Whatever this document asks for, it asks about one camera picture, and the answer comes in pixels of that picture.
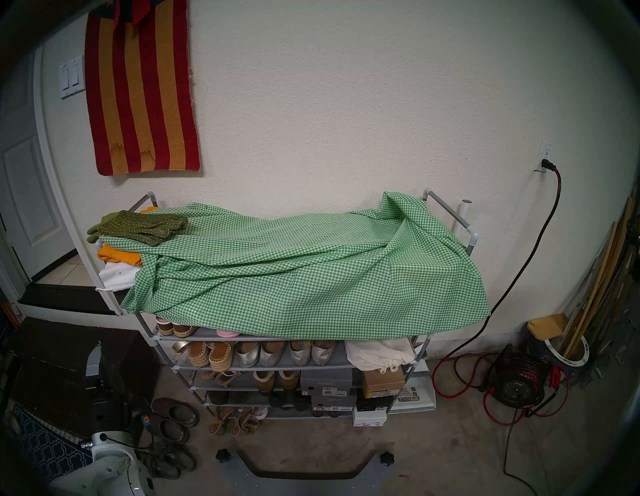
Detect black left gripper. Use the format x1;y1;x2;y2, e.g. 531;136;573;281
85;344;153;443

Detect olive sparkly knit glove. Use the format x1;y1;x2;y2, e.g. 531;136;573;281
87;212;121;245
98;210;189;247

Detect green white checkered cloth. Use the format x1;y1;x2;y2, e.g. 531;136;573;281
120;191;492;341

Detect grey robot base platform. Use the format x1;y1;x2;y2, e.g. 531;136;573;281
216;448;396;496

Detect white folded cloth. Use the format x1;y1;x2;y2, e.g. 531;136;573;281
95;260;143;293

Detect espadrille wedge shoe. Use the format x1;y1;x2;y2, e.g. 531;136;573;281
208;341;236;373
187;341;211;369

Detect orange folded cloth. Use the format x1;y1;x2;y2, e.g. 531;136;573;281
97;206;161;267

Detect grey metal shoe rack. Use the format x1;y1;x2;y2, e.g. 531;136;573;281
127;189;480;420

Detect grey Vionic shoe box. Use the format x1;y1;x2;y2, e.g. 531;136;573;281
300;368;354;397
311;395;358;413

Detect white shoe box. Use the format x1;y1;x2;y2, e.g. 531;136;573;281
352;406;388;427

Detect black shoe box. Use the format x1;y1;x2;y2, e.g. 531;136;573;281
356;390;396;412

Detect brown cardboard shoe box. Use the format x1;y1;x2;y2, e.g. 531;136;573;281
361;367;406;399

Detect dark slipper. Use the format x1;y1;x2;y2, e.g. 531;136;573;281
140;442;197;473
151;397;200;428
145;455;181;481
150;415;191;445

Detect blue patterned rug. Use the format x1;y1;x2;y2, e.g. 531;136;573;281
12;404;96;483

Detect white panelled door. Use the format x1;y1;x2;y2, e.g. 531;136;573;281
0;45;78;281

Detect white plastic pipe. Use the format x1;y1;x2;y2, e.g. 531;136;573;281
452;199;473;236

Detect yellow wooden block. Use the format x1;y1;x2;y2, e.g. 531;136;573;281
527;313;569;342

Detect blue white ceramic pot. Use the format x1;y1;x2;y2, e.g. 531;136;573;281
525;335;591;386

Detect beige strappy sandal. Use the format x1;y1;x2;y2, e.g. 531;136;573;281
202;370;241;388

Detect tan strappy sandal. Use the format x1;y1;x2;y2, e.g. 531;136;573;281
208;406;234;436
231;407;261;437

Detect red orange striped wall hanging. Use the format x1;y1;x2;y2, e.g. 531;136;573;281
84;0;202;177

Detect white drawstring bag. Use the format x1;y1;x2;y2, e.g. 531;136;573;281
344;338;417;375

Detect white double light switch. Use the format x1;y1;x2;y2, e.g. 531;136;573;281
58;55;86;99

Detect thin black floor cable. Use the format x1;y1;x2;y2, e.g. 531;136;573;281
502;422;541;496

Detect black cord reel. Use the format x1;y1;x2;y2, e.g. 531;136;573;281
487;345;551;411

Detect red black extension cord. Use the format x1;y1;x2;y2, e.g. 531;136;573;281
431;159;571;427

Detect white wall outlet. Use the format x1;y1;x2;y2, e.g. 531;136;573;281
533;140;554;174

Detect wooden tool handle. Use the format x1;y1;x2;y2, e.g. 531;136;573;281
570;192;638;358

